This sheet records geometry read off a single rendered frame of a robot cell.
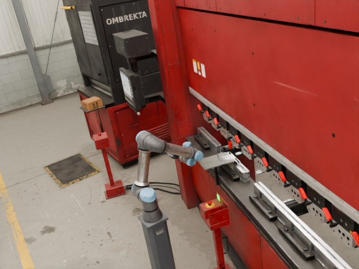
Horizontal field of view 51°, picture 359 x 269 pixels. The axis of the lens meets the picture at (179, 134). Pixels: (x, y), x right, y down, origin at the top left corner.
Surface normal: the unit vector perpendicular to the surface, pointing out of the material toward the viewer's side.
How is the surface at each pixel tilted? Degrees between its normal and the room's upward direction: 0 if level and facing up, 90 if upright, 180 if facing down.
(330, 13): 90
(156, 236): 90
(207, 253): 0
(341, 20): 90
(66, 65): 90
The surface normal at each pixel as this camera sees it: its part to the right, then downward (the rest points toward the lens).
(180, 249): -0.14, -0.90
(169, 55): 0.29, 0.35
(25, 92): 0.51, 0.28
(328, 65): -0.94, 0.25
